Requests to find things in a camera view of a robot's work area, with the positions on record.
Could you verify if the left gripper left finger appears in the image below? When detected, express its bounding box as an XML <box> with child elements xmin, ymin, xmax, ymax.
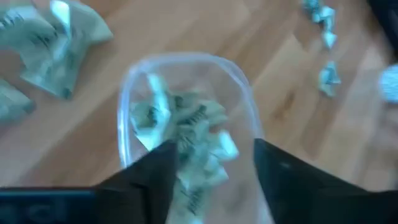
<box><xmin>93</xmin><ymin>141</ymin><xmax>178</xmax><ymax>224</ymax></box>

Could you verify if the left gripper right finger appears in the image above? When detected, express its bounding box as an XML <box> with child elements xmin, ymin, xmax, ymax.
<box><xmin>254</xmin><ymin>139</ymin><xmax>371</xmax><ymax>224</ymax></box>

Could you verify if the green white sweetener packet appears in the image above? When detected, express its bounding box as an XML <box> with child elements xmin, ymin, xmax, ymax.
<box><xmin>317</xmin><ymin>60</ymin><xmax>342</xmax><ymax>97</ymax></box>
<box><xmin>183</xmin><ymin>152</ymin><xmax>231</xmax><ymax>187</ymax></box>
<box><xmin>322</xmin><ymin>21</ymin><xmax>338</xmax><ymax>49</ymax></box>
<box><xmin>211</xmin><ymin>130</ymin><xmax>240</xmax><ymax>162</ymax></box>
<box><xmin>170</xmin><ymin>93</ymin><xmax>228</xmax><ymax>133</ymax></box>
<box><xmin>301</xmin><ymin>0</ymin><xmax>336</xmax><ymax>24</ymax></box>
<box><xmin>0</xmin><ymin>79</ymin><xmax>37</xmax><ymax>122</ymax></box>
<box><xmin>20</xmin><ymin>46</ymin><xmax>78</xmax><ymax>100</ymax></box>
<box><xmin>51</xmin><ymin>0</ymin><xmax>114</xmax><ymax>44</ymax></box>
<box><xmin>129</xmin><ymin>73</ymin><xmax>172</xmax><ymax>151</ymax></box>
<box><xmin>0</xmin><ymin>6</ymin><xmax>60</xmax><ymax>63</ymax></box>
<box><xmin>177</xmin><ymin>179</ymin><xmax>212</xmax><ymax>223</ymax></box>

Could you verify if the clear plastic container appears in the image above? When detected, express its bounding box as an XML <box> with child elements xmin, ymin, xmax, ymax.
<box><xmin>117</xmin><ymin>52</ymin><xmax>265</xmax><ymax>224</ymax></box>

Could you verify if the white ceramic mug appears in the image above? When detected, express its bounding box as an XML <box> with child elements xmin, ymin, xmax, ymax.
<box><xmin>377</xmin><ymin>63</ymin><xmax>398</xmax><ymax>103</ymax></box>

